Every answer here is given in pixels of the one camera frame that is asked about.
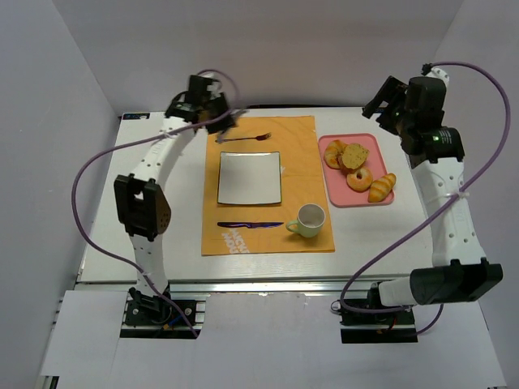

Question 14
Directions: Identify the seeded bread slice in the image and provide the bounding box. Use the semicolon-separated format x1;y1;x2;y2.
340;143;370;170

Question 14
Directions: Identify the sugared ring donut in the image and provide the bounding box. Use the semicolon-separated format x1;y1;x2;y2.
346;167;373;192

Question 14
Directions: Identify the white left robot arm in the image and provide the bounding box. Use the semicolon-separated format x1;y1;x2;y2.
114;70;236;298

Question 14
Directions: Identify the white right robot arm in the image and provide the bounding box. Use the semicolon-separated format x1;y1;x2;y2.
362;64;503;312

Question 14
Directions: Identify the metal fork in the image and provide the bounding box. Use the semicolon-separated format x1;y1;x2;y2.
221;132;272;143

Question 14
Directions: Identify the white square plate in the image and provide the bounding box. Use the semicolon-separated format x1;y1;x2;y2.
217;152;282;206

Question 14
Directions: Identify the orange placemat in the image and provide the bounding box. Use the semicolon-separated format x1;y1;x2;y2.
201;116;335;255

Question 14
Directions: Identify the twisted glazed bun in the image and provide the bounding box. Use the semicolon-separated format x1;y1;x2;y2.
324;139;347;169

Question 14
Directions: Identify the black logo sticker left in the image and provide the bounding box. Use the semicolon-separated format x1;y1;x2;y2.
122;113;150;120

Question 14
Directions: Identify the striped croissant roll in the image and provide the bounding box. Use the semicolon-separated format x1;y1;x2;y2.
368;173;397;203

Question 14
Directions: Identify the blue iridescent knife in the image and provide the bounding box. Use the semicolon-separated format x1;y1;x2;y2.
217;221;284;229

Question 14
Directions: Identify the pink tray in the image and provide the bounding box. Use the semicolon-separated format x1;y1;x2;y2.
318;133;394;207

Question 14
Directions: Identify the pale green mug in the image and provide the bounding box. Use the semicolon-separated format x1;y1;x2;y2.
285;203;326;238

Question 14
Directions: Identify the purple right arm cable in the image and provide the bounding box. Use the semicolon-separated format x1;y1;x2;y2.
330;60;511;336

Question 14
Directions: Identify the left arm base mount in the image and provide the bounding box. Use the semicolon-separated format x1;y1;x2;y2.
120;288;203;340

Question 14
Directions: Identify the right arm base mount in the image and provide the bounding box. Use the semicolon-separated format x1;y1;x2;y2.
331;301;418;344

